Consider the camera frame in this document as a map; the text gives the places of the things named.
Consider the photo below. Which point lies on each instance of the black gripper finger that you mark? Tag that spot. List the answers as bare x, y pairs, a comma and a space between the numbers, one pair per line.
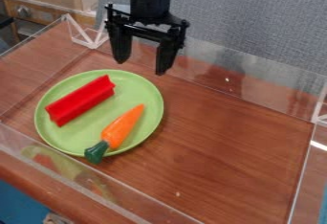
166, 54
121, 41

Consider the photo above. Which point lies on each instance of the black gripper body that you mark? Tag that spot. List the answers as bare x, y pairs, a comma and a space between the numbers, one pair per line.
149, 20

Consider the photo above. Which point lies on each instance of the orange toy carrot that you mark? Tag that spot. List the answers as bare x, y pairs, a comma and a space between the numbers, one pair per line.
114, 134

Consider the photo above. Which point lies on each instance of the green plate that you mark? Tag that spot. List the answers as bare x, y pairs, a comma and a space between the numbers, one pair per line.
83, 131

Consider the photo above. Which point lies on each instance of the wooden cabinet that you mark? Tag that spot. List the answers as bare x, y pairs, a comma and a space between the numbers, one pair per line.
34, 14

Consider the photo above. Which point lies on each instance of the red toy block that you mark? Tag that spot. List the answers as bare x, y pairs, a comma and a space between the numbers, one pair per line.
81, 100

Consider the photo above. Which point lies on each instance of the clear acrylic enclosure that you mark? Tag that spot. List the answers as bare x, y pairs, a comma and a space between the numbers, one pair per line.
237, 156

